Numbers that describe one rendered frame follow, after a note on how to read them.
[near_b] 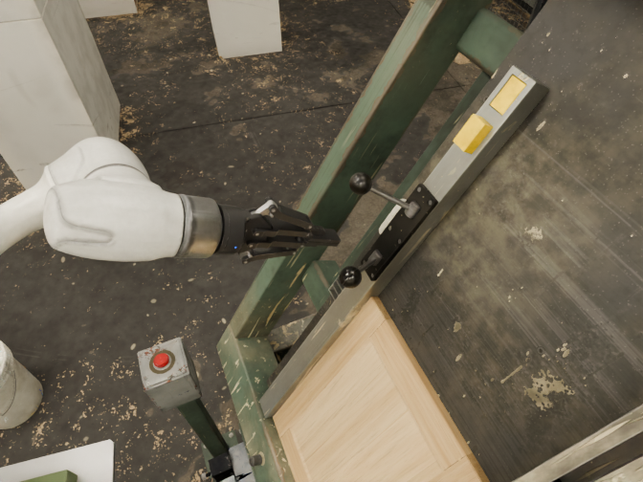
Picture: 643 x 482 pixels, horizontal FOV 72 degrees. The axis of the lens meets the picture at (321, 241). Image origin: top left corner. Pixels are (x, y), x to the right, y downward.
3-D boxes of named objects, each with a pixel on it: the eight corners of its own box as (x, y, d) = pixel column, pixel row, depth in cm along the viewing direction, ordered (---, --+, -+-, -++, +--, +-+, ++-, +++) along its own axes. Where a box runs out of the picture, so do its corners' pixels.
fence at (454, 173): (272, 398, 117) (258, 400, 115) (526, 72, 66) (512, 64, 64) (278, 415, 114) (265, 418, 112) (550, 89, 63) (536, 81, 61)
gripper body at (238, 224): (214, 190, 66) (269, 197, 71) (197, 230, 70) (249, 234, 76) (229, 225, 61) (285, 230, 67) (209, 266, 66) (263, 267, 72)
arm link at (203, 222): (159, 227, 67) (197, 229, 71) (171, 271, 62) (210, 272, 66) (176, 180, 63) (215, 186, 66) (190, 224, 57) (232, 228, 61)
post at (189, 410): (213, 449, 191) (166, 382, 133) (227, 444, 193) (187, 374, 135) (217, 463, 188) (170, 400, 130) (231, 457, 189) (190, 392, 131)
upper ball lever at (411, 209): (410, 214, 78) (344, 182, 75) (423, 198, 76) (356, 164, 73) (413, 226, 75) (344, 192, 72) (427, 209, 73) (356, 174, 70)
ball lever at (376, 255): (365, 255, 84) (330, 280, 74) (376, 242, 82) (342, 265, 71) (381, 269, 83) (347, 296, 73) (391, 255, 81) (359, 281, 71)
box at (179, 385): (155, 377, 134) (136, 351, 120) (193, 362, 137) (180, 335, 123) (163, 414, 127) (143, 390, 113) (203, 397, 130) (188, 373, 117)
